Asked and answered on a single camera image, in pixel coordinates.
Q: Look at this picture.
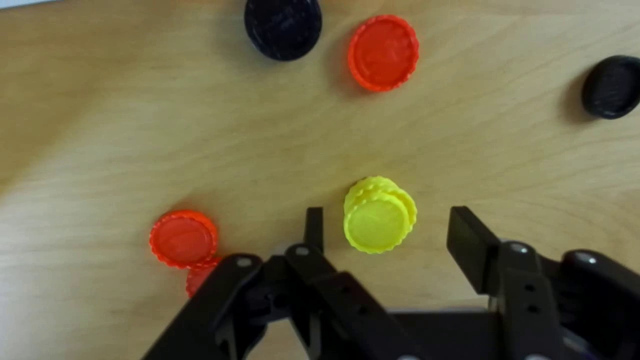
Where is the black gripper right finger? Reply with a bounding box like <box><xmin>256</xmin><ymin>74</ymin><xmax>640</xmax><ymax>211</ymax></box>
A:
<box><xmin>446</xmin><ymin>204</ymin><xmax>640</xmax><ymax>360</ymax></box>

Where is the black game disc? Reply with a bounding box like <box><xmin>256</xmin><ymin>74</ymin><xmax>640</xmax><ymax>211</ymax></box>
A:
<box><xmin>242</xmin><ymin>0</ymin><xmax>324</xmax><ymax>65</ymax></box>
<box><xmin>578</xmin><ymin>54</ymin><xmax>640</xmax><ymax>122</ymax></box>

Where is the red game disc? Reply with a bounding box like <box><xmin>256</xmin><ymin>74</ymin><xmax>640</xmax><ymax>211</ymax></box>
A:
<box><xmin>346</xmin><ymin>14</ymin><xmax>422</xmax><ymax>94</ymax></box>
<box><xmin>184</xmin><ymin>256</ymin><xmax>226</xmax><ymax>300</ymax></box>
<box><xmin>146</xmin><ymin>209</ymin><xmax>223</xmax><ymax>270</ymax></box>

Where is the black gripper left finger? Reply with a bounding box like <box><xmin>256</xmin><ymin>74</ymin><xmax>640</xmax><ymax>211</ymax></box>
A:
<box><xmin>142</xmin><ymin>206</ymin><xmax>429</xmax><ymax>360</ymax></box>

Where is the yellow game disc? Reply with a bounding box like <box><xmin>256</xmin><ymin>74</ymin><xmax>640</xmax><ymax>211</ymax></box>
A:
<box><xmin>352</xmin><ymin>174</ymin><xmax>420</xmax><ymax>237</ymax></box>
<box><xmin>342</xmin><ymin>192</ymin><xmax>411</xmax><ymax>256</ymax></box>

